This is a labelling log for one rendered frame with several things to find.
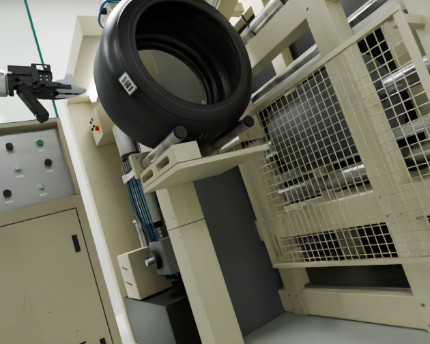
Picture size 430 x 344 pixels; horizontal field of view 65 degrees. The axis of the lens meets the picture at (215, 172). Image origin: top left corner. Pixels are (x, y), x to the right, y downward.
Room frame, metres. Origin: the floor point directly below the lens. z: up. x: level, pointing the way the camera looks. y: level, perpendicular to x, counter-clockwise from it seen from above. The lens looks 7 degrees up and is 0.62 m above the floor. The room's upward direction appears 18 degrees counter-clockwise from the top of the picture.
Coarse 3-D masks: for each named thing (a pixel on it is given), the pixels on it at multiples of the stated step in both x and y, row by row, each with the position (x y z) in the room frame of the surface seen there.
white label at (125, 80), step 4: (124, 72) 0.96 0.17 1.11; (124, 76) 0.97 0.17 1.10; (128, 76) 0.97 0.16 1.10; (120, 80) 0.98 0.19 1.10; (124, 80) 0.98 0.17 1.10; (128, 80) 0.97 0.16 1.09; (124, 84) 0.98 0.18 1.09; (128, 84) 0.98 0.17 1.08; (132, 84) 0.97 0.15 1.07; (124, 88) 0.99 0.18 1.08; (128, 88) 0.98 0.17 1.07; (132, 88) 0.98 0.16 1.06; (136, 88) 0.97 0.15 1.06; (128, 92) 0.99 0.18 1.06; (132, 92) 0.99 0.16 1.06
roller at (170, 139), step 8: (176, 128) 1.02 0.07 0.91; (184, 128) 1.03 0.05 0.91; (168, 136) 1.06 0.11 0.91; (176, 136) 1.02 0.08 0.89; (184, 136) 1.03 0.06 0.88; (160, 144) 1.12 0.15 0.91; (168, 144) 1.08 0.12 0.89; (152, 152) 1.19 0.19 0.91; (160, 152) 1.15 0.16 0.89; (144, 160) 1.28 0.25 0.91; (152, 160) 1.23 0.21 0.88
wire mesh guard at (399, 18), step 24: (336, 48) 1.02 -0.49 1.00; (408, 48) 0.86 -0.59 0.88; (312, 72) 1.12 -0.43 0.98; (288, 120) 1.28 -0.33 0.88; (312, 144) 1.22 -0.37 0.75; (408, 144) 0.95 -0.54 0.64; (240, 168) 1.60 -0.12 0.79; (312, 168) 1.25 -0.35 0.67; (384, 168) 1.02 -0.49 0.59; (408, 168) 0.97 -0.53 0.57; (384, 192) 1.05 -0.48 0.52; (336, 216) 1.23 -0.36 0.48; (384, 216) 1.07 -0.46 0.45; (264, 240) 1.60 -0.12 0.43; (360, 240) 1.18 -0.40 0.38; (288, 264) 1.51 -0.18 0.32; (312, 264) 1.39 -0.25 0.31; (336, 264) 1.28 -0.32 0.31; (360, 264) 1.20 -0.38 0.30; (384, 264) 1.12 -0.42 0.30
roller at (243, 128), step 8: (240, 120) 1.19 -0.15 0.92; (248, 120) 1.17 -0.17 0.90; (232, 128) 1.23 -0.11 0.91; (240, 128) 1.20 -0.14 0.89; (248, 128) 1.19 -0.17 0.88; (224, 136) 1.29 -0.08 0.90; (232, 136) 1.26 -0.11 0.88; (208, 144) 1.40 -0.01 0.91; (216, 144) 1.35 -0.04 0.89; (224, 144) 1.33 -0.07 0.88; (208, 152) 1.43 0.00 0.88
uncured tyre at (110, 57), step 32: (128, 0) 1.03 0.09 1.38; (160, 0) 1.07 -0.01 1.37; (192, 0) 1.14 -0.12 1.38; (128, 32) 0.99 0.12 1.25; (160, 32) 1.35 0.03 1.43; (192, 32) 1.35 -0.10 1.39; (224, 32) 1.21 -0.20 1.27; (96, 64) 1.09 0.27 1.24; (128, 64) 0.98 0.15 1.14; (192, 64) 1.43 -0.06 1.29; (224, 64) 1.40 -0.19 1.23; (128, 96) 1.00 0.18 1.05; (160, 96) 1.01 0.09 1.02; (224, 96) 1.44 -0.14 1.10; (128, 128) 1.14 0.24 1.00; (160, 128) 1.07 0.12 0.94; (192, 128) 1.09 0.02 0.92; (224, 128) 1.17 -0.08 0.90
